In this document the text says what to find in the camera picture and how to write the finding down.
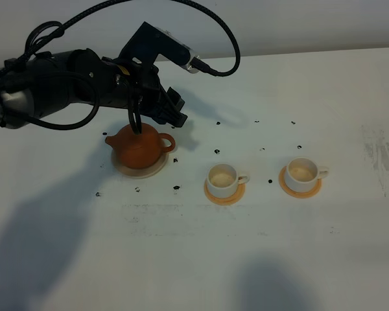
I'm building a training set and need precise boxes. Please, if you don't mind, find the orange coaster right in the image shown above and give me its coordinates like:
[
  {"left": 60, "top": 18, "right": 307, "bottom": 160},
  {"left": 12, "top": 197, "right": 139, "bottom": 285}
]
[{"left": 278, "top": 166, "right": 322, "bottom": 199}]

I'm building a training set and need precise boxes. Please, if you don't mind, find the orange coaster left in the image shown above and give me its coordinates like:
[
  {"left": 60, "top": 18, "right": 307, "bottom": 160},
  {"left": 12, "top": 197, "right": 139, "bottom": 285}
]
[{"left": 204, "top": 182, "right": 246, "bottom": 206}]

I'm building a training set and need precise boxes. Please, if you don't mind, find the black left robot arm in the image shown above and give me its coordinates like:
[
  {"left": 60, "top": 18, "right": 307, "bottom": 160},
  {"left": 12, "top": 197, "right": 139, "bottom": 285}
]
[{"left": 0, "top": 49, "right": 187, "bottom": 129}]

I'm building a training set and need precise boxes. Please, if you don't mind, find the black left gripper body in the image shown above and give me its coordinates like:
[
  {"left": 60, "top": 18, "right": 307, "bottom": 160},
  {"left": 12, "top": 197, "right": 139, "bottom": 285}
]
[{"left": 100, "top": 57, "right": 161, "bottom": 117}]

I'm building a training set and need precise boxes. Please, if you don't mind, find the white teacup right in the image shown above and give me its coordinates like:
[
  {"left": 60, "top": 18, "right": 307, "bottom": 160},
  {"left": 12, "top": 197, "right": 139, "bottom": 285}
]
[{"left": 287, "top": 157, "right": 330, "bottom": 184}]

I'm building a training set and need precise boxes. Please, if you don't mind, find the beige round teapot coaster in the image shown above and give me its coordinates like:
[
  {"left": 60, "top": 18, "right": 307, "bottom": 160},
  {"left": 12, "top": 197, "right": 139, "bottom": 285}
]
[{"left": 111, "top": 151, "right": 169, "bottom": 179}]

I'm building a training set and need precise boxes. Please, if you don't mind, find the white teacup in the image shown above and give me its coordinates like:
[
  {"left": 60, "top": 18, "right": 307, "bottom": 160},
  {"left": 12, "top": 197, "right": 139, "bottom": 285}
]
[
  {"left": 287, "top": 157, "right": 330, "bottom": 184},
  {"left": 206, "top": 163, "right": 250, "bottom": 199}
]

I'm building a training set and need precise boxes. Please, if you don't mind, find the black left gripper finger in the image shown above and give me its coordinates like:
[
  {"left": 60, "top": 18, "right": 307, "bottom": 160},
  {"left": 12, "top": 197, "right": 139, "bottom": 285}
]
[{"left": 150, "top": 86, "right": 187, "bottom": 127}]

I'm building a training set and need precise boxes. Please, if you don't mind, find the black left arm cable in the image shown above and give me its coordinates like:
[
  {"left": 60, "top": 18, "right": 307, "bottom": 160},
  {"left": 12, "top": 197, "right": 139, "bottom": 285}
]
[{"left": 0, "top": 21, "right": 143, "bottom": 135}]

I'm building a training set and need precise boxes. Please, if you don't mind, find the orange coaster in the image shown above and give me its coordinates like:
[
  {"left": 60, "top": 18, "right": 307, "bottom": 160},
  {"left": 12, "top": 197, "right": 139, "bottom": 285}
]
[
  {"left": 204, "top": 182, "right": 246, "bottom": 206},
  {"left": 278, "top": 166, "right": 322, "bottom": 199}
]

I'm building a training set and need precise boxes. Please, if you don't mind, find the white teacup left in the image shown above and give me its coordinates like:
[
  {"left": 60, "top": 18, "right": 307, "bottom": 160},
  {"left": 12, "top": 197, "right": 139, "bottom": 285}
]
[{"left": 206, "top": 163, "right": 250, "bottom": 199}]

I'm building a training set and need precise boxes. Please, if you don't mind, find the brown clay teapot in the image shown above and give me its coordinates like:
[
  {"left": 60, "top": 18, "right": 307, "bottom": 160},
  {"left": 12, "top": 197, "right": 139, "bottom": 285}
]
[{"left": 105, "top": 123, "right": 176, "bottom": 169}]

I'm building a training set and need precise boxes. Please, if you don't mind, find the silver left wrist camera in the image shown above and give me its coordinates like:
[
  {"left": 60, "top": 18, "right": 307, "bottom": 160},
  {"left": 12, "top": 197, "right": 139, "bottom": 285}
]
[{"left": 119, "top": 22, "right": 210, "bottom": 73}]

